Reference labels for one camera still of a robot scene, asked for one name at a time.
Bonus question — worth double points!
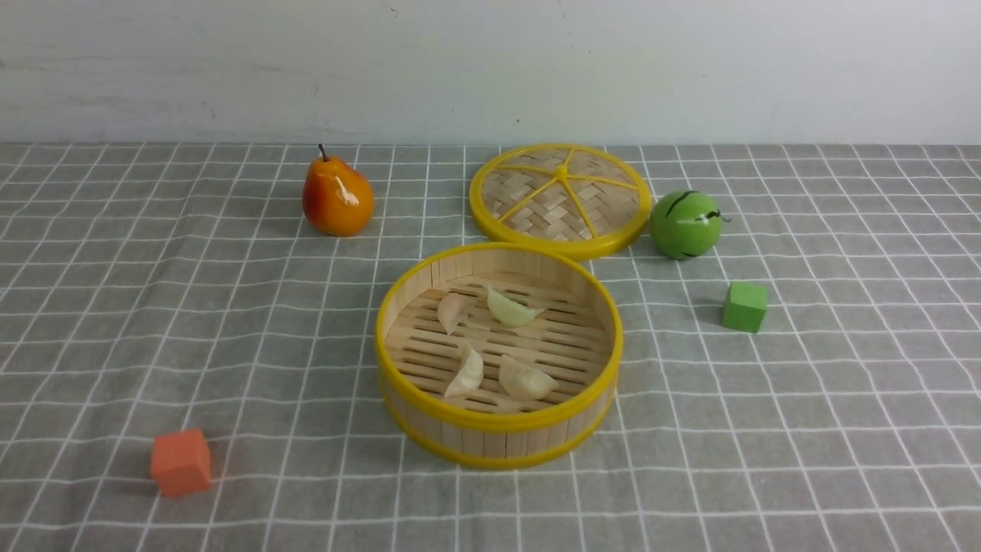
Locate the green toy watermelon ball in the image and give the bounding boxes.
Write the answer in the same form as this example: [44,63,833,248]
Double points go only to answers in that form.
[649,189,731,261]

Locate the beige toy dumpling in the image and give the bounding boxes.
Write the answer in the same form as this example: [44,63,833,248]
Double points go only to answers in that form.
[498,354,559,399]

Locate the white toy dumpling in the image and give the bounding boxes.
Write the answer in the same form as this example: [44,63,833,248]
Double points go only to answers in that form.
[444,341,484,399]

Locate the orange foam cube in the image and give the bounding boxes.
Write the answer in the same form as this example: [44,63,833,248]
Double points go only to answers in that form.
[149,429,212,498]

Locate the green foam cube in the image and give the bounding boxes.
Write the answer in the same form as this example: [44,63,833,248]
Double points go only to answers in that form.
[721,281,769,334]

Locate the orange toy pear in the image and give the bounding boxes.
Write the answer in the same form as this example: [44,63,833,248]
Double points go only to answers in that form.
[301,143,375,238]

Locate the pale yellow toy dumpling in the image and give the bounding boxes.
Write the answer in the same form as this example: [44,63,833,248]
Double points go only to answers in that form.
[486,285,544,327]

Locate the woven bamboo steamer lid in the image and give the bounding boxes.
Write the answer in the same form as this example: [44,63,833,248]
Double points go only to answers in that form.
[468,143,653,261]

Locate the pinkish toy dumpling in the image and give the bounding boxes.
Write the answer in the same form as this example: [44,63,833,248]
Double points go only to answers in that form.
[437,292,477,335]

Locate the bamboo steamer tray yellow rims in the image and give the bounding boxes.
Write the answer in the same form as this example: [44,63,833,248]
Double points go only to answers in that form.
[375,242,625,469]

